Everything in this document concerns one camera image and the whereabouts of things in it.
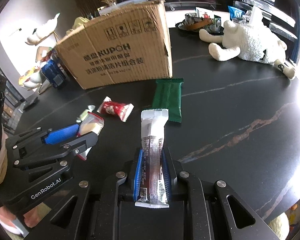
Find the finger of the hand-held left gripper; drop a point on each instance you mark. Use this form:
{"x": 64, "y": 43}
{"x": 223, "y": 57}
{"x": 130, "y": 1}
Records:
{"x": 85, "y": 142}
{"x": 62, "y": 132}

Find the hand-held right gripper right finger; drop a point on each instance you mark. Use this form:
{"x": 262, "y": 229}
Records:
{"x": 165, "y": 170}

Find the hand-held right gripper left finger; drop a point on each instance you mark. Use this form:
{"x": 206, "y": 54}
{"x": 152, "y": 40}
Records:
{"x": 137, "y": 170}

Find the clear red-trimmed cream snack packet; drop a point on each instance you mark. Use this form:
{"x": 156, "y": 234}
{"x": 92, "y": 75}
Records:
{"x": 91, "y": 126}

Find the silver brown snack bar packet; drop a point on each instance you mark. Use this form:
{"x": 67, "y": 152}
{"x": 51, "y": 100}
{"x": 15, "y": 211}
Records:
{"x": 152, "y": 155}

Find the brown cardboard box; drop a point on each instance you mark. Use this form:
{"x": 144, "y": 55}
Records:
{"x": 115, "y": 47}

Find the person's left hand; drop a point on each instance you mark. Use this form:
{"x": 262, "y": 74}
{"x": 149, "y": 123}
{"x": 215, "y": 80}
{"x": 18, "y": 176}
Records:
{"x": 12, "y": 217}

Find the light green candy packet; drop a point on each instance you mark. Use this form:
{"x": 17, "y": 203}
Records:
{"x": 82, "y": 116}

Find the white green twist candy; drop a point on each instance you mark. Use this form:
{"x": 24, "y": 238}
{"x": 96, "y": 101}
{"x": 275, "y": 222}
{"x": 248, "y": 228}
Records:
{"x": 91, "y": 107}

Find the black remote control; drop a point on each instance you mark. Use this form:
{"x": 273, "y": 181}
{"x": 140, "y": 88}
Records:
{"x": 31, "y": 102}

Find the red candy packet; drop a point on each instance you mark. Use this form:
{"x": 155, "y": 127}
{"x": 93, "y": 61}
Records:
{"x": 115, "y": 108}

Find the blue drink can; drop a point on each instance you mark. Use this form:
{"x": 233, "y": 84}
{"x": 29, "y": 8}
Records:
{"x": 52, "y": 73}

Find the yellow snack packet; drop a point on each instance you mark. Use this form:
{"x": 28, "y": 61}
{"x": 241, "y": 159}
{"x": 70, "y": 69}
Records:
{"x": 27, "y": 76}

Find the green snack packet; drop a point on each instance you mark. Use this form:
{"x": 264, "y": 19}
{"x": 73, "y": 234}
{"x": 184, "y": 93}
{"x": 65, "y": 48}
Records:
{"x": 168, "y": 97}

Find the pile of red snack packets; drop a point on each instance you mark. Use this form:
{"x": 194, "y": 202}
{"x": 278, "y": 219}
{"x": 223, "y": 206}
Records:
{"x": 43, "y": 53}

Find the white flower-shaped tiered stand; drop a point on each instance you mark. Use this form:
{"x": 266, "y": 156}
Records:
{"x": 46, "y": 26}

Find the pale yellow paper bag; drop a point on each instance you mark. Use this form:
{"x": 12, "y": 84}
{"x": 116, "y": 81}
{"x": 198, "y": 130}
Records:
{"x": 78, "y": 22}

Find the dark patterned tray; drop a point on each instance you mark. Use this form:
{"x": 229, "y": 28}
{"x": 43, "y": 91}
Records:
{"x": 190, "y": 26}

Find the clear plastic box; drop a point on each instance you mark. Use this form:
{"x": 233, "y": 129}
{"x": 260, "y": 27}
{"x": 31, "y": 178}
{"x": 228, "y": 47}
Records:
{"x": 137, "y": 0}

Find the white plush sheep tissue holder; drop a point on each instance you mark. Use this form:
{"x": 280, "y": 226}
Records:
{"x": 252, "y": 45}

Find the blue white packet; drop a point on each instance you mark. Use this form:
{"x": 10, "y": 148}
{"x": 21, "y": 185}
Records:
{"x": 236, "y": 12}

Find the white tissue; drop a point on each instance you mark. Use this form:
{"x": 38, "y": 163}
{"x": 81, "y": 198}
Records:
{"x": 255, "y": 15}

